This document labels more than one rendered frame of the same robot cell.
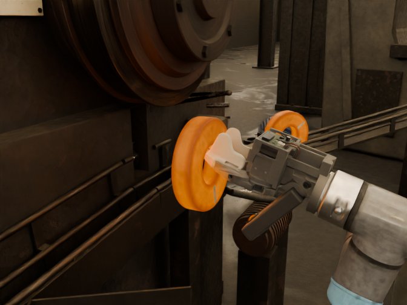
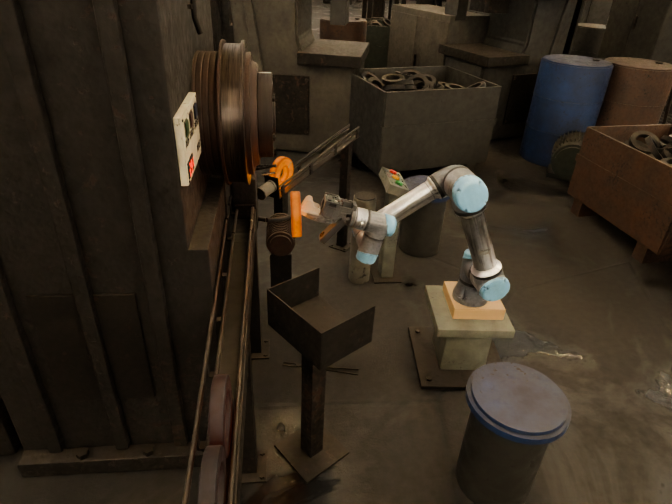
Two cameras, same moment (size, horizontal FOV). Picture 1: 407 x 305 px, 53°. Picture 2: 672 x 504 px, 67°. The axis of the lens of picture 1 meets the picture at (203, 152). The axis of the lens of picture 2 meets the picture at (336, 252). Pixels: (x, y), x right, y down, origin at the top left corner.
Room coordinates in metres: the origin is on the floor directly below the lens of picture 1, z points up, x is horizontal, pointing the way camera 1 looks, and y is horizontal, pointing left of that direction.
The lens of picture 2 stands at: (-0.71, 0.75, 1.61)
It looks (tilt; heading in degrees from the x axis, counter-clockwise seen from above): 31 degrees down; 326
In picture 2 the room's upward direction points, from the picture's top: 3 degrees clockwise
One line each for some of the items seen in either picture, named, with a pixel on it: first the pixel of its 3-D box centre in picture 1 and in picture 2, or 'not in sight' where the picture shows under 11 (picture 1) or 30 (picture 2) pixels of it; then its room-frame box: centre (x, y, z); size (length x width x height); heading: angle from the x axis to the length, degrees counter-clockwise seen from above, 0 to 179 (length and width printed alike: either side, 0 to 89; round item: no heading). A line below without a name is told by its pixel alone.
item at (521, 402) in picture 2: not in sight; (504, 439); (-0.10, -0.39, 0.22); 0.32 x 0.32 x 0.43
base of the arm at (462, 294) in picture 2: not in sight; (471, 287); (0.43, -0.73, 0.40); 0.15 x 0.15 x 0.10
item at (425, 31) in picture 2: not in sight; (430, 63); (3.69, -3.42, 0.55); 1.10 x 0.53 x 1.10; 173
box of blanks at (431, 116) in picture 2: not in sight; (414, 120); (2.48, -2.18, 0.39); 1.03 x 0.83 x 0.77; 78
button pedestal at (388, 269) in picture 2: not in sight; (390, 227); (1.16, -0.88, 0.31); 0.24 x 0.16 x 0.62; 153
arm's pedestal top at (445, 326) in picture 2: not in sight; (466, 310); (0.43, -0.73, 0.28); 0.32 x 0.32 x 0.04; 58
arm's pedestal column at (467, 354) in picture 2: not in sight; (461, 336); (0.43, -0.73, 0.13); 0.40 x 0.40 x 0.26; 58
